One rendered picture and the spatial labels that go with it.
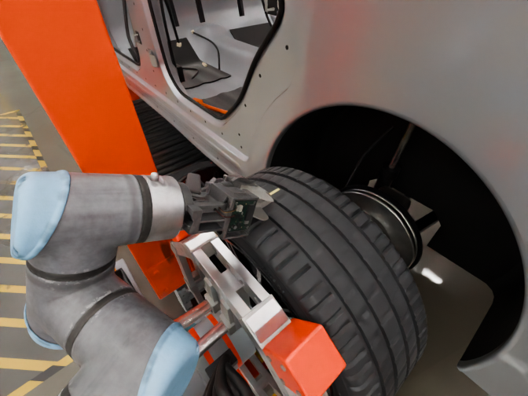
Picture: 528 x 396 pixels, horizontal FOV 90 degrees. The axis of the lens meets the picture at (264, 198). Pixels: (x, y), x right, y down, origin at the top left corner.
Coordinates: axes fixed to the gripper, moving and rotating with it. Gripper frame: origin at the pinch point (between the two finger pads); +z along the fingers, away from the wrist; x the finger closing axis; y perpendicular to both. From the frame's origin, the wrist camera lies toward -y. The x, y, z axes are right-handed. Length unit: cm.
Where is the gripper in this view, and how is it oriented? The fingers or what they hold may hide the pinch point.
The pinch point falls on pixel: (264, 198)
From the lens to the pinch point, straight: 53.4
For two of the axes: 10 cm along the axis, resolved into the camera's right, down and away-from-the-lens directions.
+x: 2.7, -9.1, -3.1
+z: 7.2, -0.2, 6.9
